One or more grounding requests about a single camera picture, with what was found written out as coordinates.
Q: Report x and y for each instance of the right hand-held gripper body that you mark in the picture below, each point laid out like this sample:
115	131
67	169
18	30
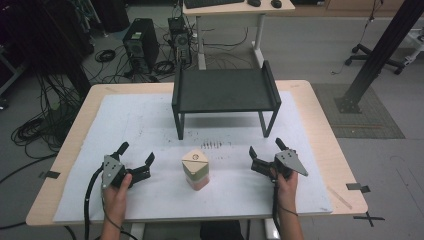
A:
289	160

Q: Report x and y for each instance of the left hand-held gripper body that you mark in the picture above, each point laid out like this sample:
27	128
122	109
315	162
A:
111	168

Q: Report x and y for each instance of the triangular beige green orange container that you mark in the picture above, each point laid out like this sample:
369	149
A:
195	170

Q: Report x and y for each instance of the black metal shelf rack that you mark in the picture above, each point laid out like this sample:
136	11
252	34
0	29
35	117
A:
225	91

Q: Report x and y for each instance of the person's left hand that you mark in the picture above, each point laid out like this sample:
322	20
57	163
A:
115	200

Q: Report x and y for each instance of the person's right hand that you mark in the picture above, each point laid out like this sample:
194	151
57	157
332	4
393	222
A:
287	193

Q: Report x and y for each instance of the white table mat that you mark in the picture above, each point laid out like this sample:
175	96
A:
160	200

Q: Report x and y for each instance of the black tape strip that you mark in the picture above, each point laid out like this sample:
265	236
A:
51	174
356	186

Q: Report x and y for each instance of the person's dark-clothed legs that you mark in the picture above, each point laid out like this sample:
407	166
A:
221	231

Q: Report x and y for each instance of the grey floor mat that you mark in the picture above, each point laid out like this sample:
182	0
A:
366	123

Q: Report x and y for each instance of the black tape cross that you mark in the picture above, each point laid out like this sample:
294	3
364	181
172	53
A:
368	218

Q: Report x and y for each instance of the large black computer tower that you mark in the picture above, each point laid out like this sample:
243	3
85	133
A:
140	46

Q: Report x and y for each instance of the small black computer tower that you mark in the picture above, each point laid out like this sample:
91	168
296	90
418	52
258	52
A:
180	41

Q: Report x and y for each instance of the black office chair base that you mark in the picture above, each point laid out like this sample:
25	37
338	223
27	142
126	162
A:
373	58

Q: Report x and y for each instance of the black metal column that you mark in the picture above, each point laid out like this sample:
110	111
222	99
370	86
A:
376	53

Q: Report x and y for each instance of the black computer mouse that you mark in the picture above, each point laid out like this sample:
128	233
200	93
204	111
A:
276	3
254	2

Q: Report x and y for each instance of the white-legged wooden desk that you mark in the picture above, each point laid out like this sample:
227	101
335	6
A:
238	10

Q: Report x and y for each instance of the black keyboard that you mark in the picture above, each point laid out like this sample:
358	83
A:
213	2

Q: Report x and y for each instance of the white stand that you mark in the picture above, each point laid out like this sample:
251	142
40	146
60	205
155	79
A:
415	43

